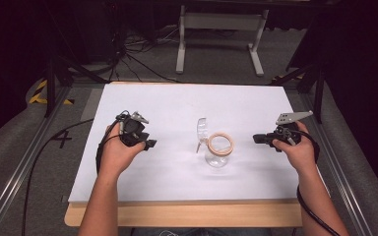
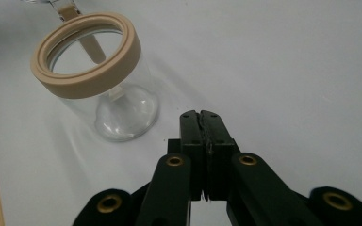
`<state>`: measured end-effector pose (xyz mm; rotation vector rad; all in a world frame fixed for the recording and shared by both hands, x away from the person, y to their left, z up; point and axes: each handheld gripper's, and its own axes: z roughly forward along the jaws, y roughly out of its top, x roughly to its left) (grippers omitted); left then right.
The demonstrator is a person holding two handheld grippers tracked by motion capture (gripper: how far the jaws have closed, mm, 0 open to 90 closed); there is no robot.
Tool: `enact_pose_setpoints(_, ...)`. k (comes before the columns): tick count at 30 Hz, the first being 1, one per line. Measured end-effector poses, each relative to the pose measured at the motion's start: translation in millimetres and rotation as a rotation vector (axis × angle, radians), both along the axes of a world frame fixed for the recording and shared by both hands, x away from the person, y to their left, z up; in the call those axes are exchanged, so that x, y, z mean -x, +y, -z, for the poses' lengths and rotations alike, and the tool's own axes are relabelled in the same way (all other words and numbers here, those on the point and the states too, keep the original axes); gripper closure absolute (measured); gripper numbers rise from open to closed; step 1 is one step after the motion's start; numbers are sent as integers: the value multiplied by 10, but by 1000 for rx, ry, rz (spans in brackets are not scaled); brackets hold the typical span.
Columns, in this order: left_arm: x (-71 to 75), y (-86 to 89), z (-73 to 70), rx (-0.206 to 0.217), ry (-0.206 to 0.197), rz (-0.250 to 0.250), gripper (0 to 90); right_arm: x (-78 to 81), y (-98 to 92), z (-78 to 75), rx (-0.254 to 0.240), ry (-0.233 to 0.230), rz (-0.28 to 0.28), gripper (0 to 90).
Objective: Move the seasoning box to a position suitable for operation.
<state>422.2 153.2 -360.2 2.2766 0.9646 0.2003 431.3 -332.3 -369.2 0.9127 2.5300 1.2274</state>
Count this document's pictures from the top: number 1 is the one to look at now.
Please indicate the person's left hand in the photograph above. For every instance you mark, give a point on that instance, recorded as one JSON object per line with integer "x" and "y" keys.
{"x": 116, "y": 155}

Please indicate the white board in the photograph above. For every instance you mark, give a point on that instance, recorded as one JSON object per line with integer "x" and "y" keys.
{"x": 177, "y": 105}

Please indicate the aluminium rail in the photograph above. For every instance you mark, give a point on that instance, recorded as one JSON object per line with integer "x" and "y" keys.
{"x": 338, "y": 170}
{"x": 19, "y": 173}

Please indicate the person's right hand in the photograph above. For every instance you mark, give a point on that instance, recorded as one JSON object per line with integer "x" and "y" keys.
{"x": 303, "y": 154}

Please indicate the white metal table frame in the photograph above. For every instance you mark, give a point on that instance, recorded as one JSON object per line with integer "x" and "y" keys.
{"x": 221, "y": 21}

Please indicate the yellow black striped tape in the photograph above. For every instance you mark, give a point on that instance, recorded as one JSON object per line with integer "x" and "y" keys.
{"x": 39, "y": 95}

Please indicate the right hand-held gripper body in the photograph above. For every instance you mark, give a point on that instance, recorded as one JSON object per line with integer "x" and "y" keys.
{"x": 285, "y": 131}

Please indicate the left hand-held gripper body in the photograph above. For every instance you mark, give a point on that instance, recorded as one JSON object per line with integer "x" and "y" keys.
{"x": 132, "y": 128}

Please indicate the glass jar with hinged lid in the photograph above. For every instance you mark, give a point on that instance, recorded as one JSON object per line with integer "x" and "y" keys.
{"x": 218, "y": 154}

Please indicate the black metal stand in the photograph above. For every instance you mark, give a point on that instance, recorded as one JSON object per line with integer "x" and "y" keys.
{"x": 50, "y": 85}
{"x": 318, "y": 91}

